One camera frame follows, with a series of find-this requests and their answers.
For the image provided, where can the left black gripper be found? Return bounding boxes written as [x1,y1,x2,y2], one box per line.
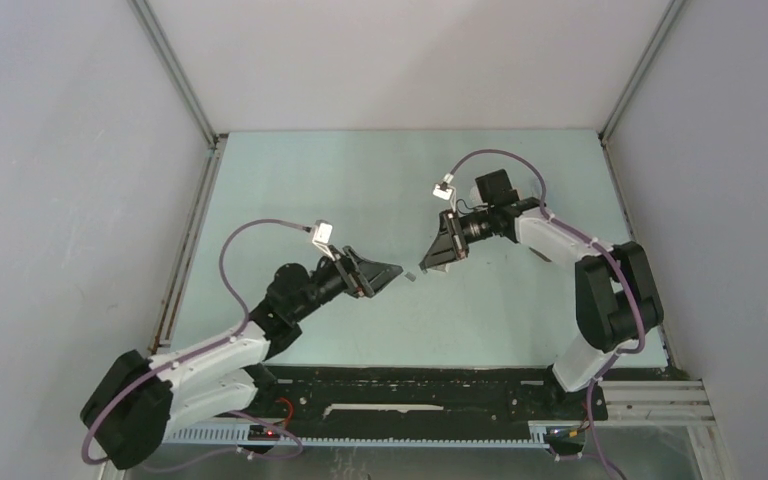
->
[290,245,400,321]

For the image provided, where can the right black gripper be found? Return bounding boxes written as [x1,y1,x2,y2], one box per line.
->
[421,207,496,269]

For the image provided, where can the beige brown mini stapler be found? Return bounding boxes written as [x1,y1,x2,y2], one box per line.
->
[529,247,553,263]

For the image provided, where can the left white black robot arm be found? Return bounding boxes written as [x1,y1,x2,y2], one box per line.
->
[79,247,403,470]

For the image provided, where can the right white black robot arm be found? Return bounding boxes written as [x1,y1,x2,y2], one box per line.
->
[419,169,663,418]

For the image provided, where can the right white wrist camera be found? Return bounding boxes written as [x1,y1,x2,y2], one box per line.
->
[432,175,457,211]

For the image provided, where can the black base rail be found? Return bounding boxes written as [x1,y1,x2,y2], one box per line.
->
[244,366,608,442]

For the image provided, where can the left aluminium frame post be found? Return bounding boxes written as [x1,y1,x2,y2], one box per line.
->
[128,0,220,147]

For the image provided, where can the aluminium frame post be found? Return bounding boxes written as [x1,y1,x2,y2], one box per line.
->
[599,0,690,147]
[128,0,220,147]

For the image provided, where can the right aluminium frame post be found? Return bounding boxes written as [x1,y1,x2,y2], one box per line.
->
[599,0,690,147]

